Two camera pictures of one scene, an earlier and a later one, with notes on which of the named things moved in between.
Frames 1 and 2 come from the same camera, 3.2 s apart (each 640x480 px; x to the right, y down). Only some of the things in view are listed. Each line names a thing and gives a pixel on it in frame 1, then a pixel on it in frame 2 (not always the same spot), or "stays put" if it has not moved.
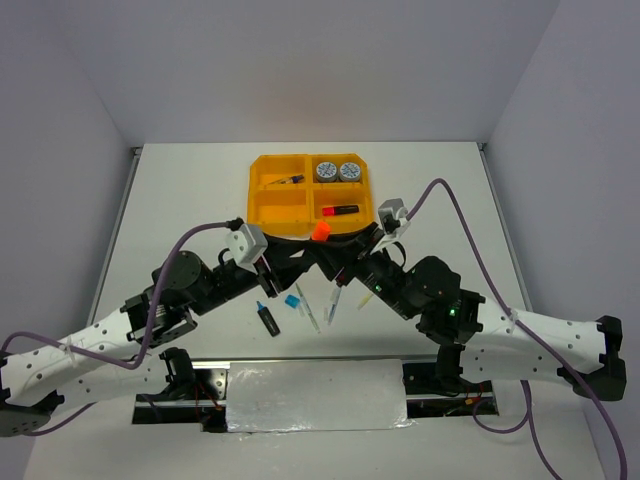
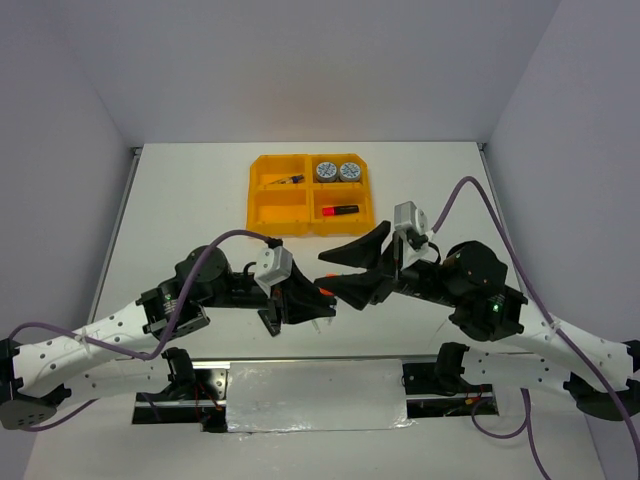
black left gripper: x=285 y=270 to x=302 y=300
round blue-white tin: x=349 y=172 stays put
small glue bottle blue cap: x=287 y=180 stays put
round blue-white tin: x=326 y=172 stays put
